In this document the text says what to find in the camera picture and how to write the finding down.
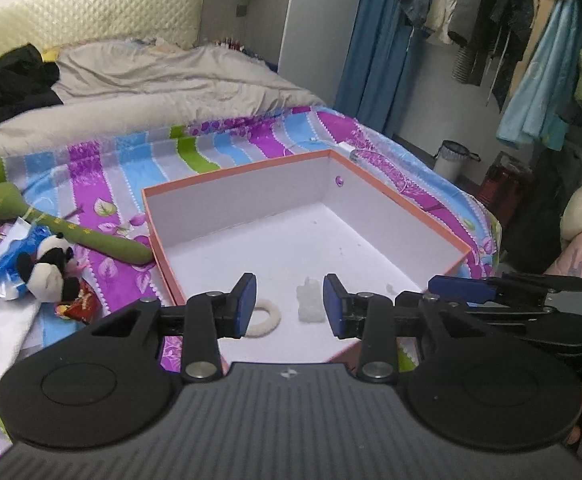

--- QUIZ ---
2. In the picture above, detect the blue curtain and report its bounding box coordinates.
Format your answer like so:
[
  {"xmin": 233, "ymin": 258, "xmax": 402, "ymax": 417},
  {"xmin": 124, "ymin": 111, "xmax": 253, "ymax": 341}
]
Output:
[{"xmin": 333, "ymin": 0, "xmax": 430, "ymax": 137}]

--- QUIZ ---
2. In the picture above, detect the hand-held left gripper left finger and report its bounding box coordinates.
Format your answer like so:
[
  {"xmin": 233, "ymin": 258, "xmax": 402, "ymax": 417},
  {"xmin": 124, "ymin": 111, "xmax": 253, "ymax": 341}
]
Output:
[{"xmin": 90, "ymin": 272, "xmax": 258, "ymax": 382}]

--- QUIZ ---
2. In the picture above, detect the white face mask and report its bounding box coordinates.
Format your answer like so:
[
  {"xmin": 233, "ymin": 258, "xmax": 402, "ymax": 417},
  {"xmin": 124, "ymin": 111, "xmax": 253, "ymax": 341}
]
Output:
[{"xmin": 0, "ymin": 290, "xmax": 74, "ymax": 361}]

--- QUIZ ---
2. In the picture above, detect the cream plush ring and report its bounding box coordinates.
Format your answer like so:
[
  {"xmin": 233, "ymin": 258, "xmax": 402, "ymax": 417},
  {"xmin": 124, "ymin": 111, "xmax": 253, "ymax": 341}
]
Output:
[{"xmin": 245, "ymin": 298, "xmax": 282, "ymax": 337}]

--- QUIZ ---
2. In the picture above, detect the orange cardboard box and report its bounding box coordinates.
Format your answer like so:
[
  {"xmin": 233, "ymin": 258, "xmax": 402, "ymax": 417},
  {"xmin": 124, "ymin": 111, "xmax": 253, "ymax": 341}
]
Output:
[{"xmin": 141, "ymin": 149, "xmax": 472, "ymax": 367}]

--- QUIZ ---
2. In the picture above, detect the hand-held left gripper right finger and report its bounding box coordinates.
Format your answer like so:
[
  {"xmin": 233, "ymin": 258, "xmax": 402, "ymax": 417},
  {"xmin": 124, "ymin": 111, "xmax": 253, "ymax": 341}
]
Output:
[{"xmin": 322, "ymin": 273, "xmax": 477, "ymax": 382}]

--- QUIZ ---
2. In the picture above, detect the purple striped bedsheet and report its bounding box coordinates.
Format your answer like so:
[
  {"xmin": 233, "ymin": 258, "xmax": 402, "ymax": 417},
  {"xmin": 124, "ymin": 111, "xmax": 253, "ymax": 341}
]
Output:
[{"xmin": 0, "ymin": 105, "xmax": 502, "ymax": 461}]

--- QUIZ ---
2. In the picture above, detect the row of hanging clothes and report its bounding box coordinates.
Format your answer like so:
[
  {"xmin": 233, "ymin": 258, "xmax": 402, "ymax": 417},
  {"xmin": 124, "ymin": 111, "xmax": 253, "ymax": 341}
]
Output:
[{"xmin": 390, "ymin": 0, "xmax": 582, "ymax": 152}]

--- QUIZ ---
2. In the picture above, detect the blue plastic bag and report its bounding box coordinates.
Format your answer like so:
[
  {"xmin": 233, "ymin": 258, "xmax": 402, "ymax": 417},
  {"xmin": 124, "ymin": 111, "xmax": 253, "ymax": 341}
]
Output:
[{"xmin": 0, "ymin": 224, "xmax": 52, "ymax": 301}]

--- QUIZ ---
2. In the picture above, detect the black clothing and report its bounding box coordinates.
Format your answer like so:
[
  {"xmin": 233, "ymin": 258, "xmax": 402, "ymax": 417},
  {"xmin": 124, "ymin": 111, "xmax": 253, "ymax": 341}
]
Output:
[{"xmin": 0, "ymin": 43, "xmax": 64, "ymax": 134}]

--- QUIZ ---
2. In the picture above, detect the green plush stick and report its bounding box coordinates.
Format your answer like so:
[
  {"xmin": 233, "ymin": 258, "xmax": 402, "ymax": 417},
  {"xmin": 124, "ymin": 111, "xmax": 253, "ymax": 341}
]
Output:
[{"xmin": 0, "ymin": 181, "xmax": 155, "ymax": 266}]

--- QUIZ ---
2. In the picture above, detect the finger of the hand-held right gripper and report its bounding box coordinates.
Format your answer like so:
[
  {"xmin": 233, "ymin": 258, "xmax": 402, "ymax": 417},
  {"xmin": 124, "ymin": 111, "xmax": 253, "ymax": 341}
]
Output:
[{"xmin": 428, "ymin": 272, "xmax": 582, "ymax": 322}]

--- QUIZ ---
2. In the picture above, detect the grey wardrobe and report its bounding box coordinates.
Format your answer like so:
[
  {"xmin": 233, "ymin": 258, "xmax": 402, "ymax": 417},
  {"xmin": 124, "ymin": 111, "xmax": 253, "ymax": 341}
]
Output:
[{"xmin": 277, "ymin": 0, "xmax": 367, "ymax": 109}]

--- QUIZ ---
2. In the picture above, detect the dark bag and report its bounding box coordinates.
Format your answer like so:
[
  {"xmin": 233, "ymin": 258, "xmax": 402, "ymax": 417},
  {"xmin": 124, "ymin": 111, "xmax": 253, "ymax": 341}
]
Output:
[{"xmin": 501, "ymin": 135, "xmax": 582, "ymax": 277}]

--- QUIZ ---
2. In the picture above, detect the translucent white soft toy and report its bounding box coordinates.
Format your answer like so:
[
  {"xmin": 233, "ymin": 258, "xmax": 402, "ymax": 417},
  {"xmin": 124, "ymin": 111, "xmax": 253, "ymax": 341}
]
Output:
[{"xmin": 296, "ymin": 276, "xmax": 326, "ymax": 324}]

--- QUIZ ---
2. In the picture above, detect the red box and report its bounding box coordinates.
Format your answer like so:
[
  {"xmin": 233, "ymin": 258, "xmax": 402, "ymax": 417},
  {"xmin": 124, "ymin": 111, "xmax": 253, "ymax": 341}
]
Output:
[{"xmin": 476, "ymin": 152, "xmax": 535, "ymax": 229}]

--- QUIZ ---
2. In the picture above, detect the panda plush toy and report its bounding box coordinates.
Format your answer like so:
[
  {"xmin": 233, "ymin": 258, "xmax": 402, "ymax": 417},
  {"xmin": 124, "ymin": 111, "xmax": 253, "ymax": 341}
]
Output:
[{"xmin": 17, "ymin": 232, "xmax": 82, "ymax": 304}]

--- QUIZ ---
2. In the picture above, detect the white trash bin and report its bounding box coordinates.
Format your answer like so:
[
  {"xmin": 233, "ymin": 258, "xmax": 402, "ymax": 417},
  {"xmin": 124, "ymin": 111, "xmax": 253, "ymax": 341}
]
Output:
[{"xmin": 431, "ymin": 140, "xmax": 481, "ymax": 184}]

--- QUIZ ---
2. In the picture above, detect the grey duvet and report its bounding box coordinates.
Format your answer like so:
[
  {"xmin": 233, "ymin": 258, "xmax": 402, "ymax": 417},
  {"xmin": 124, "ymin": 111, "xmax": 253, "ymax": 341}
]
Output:
[{"xmin": 0, "ymin": 40, "xmax": 328, "ymax": 162}]

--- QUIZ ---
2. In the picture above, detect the red snack packet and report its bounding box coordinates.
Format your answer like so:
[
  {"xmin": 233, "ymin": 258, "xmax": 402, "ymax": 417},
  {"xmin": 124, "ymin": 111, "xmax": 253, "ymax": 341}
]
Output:
[{"xmin": 53, "ymin": 280, "xmax": 100, "ymax": 322}]

